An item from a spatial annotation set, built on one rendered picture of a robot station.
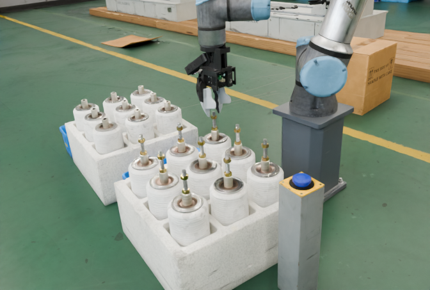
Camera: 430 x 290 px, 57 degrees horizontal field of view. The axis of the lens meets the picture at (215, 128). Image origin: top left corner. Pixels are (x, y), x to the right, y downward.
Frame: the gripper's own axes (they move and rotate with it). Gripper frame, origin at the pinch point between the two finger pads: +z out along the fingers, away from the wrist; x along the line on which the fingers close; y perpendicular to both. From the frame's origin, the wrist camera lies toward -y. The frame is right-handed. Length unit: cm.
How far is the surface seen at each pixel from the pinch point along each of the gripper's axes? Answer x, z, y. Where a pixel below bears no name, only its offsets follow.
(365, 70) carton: 96, 12, -6
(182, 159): -14.2, 10.0, 3.0
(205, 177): -15.4, 10.0, 14.9
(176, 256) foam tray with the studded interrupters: -34.0, 16.6, 27.2
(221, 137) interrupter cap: 1.5, 9.3, 1.9
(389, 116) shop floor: 104, 34, 5
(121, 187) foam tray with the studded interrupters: -29.7, 16.6, -6.7
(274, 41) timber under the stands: 162, 27, -121
